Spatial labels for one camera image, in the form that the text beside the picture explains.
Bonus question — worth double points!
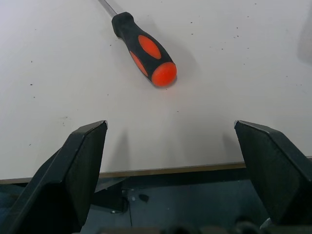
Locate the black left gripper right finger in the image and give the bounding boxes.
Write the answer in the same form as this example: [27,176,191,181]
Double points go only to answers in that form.
[234,119,312,226]

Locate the black orange handled screwdriver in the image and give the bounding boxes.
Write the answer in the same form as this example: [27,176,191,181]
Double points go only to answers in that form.
[97,0,177,87]

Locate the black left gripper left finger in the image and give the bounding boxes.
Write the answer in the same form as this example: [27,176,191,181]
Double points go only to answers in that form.
[0,120,109,234]

